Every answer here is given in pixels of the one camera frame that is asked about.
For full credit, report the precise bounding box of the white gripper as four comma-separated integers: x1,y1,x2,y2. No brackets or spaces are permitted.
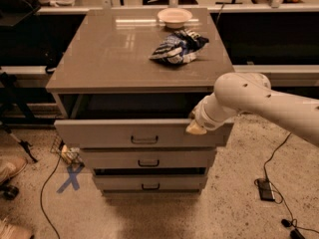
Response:
186,102,229,135

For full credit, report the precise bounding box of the grey top drawer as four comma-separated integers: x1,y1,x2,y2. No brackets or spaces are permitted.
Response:
55,119,233,148

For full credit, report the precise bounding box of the grey drawer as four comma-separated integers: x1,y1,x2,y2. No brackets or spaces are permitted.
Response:
93,175,207,191
80,148,216,169
55,119,233,148

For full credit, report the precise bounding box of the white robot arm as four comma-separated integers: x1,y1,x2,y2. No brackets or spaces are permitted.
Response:
186,73,319,146

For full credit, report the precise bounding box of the grey middle drawer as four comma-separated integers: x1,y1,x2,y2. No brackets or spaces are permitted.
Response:
80,148,216,169

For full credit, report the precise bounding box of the grey drawer cabinet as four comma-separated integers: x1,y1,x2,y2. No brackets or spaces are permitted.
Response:
46,8,232,194

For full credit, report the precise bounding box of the grey bottom drawer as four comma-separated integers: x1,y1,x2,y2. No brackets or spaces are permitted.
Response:
93,175,207,191

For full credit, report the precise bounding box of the blue white chip bag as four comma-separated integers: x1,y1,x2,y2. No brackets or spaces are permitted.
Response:
150,29,209,65

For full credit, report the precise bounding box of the black power adapter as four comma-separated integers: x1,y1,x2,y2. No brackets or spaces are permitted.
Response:
257,178,275,201

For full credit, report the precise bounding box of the white bowl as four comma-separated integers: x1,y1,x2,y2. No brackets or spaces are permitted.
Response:
158,8,192,29

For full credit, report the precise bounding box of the blue tape cross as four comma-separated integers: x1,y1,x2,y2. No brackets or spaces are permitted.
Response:
57,164,84,194

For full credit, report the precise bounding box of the black tripod leg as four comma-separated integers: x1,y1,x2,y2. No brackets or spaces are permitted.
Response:
0,120,37,163

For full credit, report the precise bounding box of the tan shoe upper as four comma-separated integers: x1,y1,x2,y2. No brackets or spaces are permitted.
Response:
0,156,27,184

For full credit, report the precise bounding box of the tan shoe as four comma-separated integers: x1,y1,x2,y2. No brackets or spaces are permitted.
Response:
0,220,34,239
0,156,27,184

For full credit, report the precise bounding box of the black caster wheel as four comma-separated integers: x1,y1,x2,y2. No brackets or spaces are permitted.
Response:
0,185,19,200

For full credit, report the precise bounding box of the tan shoe lower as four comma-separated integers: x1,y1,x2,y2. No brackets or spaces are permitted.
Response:
0,220,34,239

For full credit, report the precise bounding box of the black cable right floor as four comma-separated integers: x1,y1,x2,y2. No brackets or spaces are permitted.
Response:
254,131,319,239

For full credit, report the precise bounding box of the black cable floor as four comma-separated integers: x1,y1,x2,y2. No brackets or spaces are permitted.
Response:
254,131,319,239
39,152,63,239

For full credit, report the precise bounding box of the black cable left floor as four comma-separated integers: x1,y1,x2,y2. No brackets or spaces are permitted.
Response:
39,152,63,239

